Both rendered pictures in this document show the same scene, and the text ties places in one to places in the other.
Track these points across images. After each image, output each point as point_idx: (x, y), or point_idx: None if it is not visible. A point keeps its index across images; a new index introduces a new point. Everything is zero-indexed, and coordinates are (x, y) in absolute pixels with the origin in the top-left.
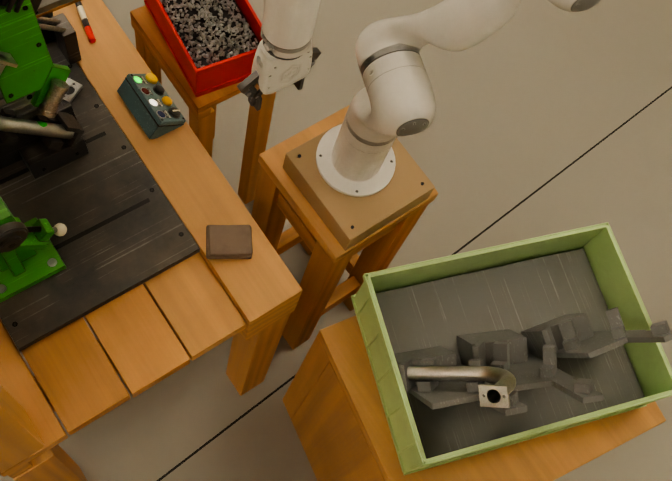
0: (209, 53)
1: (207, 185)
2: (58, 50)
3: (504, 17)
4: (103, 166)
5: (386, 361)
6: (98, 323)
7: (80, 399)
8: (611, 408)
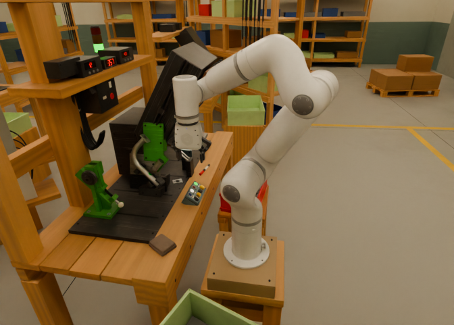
0: None
1: (181, 225)
2: None
3: (281, 132)
4: (159, 202)
5: None
6: (95, 242)
7: (57, 259)
8: None
